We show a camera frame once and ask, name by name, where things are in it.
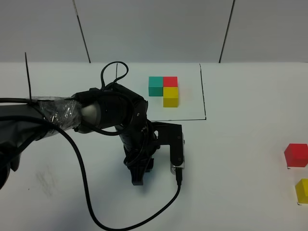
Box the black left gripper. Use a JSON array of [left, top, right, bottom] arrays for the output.
[[117, 119, 160, 186]]

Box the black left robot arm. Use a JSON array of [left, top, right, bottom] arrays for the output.
[[0, 83, 156, 185]]

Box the yellow template cube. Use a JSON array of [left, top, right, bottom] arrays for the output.
[[163, 87, 179, 107]]

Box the green template cube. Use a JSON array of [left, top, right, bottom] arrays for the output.
[[148, 77, 164, 97]]

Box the white template sheet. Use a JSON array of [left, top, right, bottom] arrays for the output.
[[118, 63, 205, 121]]

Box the red template cube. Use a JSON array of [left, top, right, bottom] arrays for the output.
[[163, 77, 178, 88]]

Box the black camera cable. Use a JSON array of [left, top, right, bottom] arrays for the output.
[[0, 61, 183, 231]]

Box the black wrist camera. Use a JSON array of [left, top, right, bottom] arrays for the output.
[[152, 122, 184, 177]]

